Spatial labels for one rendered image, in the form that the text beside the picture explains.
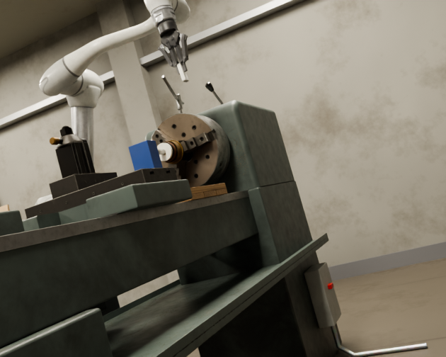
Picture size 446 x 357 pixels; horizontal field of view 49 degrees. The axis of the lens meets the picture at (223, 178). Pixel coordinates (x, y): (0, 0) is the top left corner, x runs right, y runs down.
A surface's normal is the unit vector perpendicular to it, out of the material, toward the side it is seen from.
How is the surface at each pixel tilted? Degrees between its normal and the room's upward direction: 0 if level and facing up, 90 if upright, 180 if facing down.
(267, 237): 90
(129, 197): 90
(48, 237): 90
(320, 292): 90
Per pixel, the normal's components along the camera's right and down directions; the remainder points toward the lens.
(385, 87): -0.37, 0.04
